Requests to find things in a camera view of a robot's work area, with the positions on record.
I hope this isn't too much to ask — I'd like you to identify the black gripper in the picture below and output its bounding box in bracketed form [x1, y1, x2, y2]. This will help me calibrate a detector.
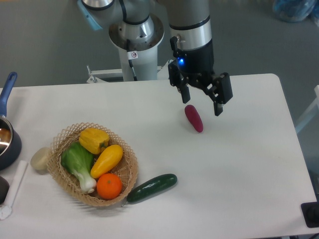
[168, 36, 233, 116]

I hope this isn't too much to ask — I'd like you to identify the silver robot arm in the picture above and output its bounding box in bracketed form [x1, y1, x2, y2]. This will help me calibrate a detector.
[77, 0, 233, 116]

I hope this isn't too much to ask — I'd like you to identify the woven wicker basket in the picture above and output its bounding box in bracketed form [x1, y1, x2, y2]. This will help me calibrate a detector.
[47, 122, 138, 207]

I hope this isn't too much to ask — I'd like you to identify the yellow mango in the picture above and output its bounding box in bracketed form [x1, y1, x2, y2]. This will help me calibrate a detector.
[90, 144, 123, 179]

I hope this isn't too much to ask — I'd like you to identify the purple sweet potato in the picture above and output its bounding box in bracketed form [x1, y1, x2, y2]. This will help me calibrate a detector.
[184, 105, 203, 133]

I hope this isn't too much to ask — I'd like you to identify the green cucumber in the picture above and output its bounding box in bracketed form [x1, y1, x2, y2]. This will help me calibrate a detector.
[123, 173, 178, 206]

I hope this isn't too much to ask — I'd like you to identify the blue plastic bag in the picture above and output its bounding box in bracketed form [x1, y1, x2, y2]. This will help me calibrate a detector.
[272, 0, 319, 23]

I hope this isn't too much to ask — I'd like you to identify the yellow bell pepper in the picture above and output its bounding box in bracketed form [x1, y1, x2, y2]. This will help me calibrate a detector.
[79, 128, 110, 154]

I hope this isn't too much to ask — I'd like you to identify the orange fruit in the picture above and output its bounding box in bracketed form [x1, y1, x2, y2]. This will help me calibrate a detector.
[97, 173, 123, 200]

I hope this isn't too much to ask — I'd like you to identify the green bok choy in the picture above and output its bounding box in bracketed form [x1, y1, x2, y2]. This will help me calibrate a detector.
[61, 142, 97, 194]

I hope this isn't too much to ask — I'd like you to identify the black device at edge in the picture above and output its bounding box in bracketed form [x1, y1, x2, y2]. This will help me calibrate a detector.
[301, 202, 319, 228]

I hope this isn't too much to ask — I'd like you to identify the beige potato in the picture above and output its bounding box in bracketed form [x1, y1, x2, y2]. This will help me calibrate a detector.
[30, 147, 50, 170]

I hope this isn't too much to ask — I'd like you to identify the blue saucepan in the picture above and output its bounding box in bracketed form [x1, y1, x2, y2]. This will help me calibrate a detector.
[0, 72, 22, 170]

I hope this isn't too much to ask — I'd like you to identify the dark round object left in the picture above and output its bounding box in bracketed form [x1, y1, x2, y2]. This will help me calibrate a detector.
[0, 176, 9, 204]

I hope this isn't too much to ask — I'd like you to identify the white spatula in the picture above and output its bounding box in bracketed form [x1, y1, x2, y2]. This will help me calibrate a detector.
[0, 160, 28, 221]

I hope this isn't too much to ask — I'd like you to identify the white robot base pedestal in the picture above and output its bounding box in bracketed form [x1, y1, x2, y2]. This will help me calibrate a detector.
[86, 14, 174, 84]

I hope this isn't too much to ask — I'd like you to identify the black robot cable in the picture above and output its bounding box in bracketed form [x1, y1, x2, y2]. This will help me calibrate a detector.
[126, 39, 138, 82]

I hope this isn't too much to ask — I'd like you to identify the white frame at right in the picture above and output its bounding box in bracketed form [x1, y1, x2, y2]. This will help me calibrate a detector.
[295, 85, 319, 134]

